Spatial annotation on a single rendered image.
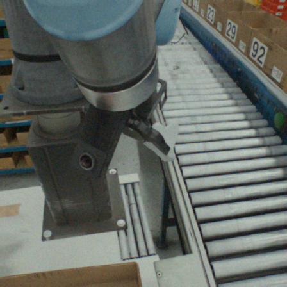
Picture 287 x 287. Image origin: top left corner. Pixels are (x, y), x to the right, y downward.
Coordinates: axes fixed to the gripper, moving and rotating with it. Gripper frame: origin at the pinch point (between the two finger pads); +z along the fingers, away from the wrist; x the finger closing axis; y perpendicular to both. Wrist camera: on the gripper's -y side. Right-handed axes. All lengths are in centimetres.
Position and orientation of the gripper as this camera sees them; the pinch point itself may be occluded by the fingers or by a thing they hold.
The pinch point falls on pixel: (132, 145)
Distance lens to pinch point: 49.3
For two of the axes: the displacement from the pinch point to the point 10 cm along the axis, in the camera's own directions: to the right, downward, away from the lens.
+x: -8.9, -4.1, 2.1
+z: 0.8, 3.0, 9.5
